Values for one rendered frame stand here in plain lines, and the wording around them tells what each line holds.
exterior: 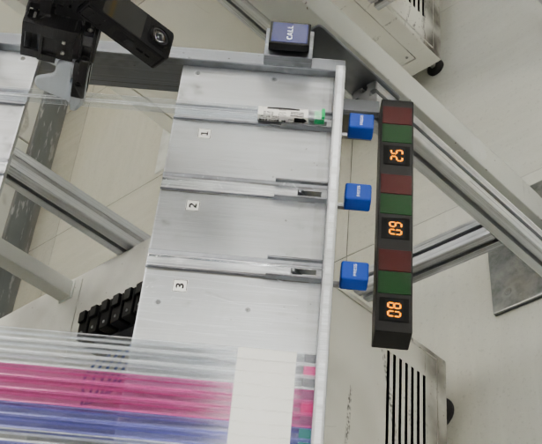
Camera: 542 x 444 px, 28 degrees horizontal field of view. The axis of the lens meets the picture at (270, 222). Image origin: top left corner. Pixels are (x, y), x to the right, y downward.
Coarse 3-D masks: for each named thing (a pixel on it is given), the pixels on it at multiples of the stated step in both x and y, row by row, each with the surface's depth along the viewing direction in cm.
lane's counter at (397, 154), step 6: (384, 144) 132; (384, 150) 132; (390, 150) 132; (396, 150) 132; (402, 150) 132; (408, 150) 132; (384, 156) 131; (390, 156) 131; (396, 156) 131; (402, 156) 131; (408, 156) 132; (384, 162) 131; (390, 162) 131; (396, 162) 131; (402, 162) 131; (408, 162) 131
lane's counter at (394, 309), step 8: (384, 304) 118; (392, 304) 118; (400, 304) 119; (408, 304) 119; (384, 312) 118; (392, 312) 118; (400, 312) 118; (408, 312) 118; (384, 320) 117; (392, 320) 117; (400, 320) 117; (408, 320) 117
